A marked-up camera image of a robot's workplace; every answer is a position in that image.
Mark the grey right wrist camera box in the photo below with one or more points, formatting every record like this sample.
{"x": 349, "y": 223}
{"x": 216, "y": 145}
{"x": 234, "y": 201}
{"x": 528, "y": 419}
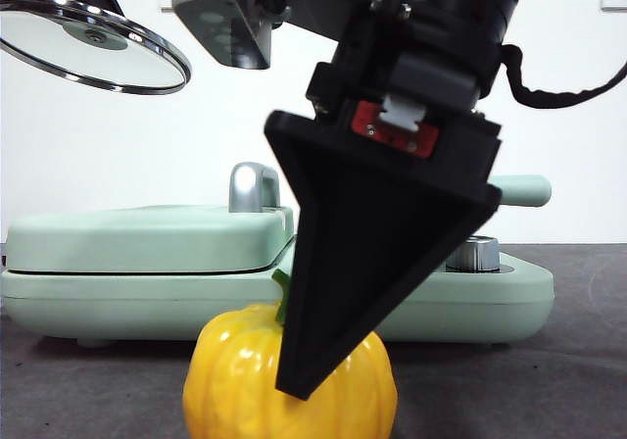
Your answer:
{"x": 210, "y": 17}

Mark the silver control knob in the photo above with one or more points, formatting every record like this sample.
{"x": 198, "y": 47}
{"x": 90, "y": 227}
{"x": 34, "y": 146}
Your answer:
{"x": 477, "y": 253}

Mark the glass lid with green knob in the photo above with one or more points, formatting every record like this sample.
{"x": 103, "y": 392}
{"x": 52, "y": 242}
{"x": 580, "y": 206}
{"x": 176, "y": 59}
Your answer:
{"x": 98, "y": 52}

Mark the black control panel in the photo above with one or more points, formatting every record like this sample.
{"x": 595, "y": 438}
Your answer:
{"x": 502, "y": 267}

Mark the yellow pumpkin with green stem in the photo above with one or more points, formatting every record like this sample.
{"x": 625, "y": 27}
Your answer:
{"x": 235, "y": 385}

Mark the mint green breakfast machine base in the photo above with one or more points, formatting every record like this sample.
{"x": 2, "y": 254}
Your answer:
{"x": 122, "y": 307}

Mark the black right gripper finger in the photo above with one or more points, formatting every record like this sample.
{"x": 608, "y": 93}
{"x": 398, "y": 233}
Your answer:
{"x": 362, "y": 243}

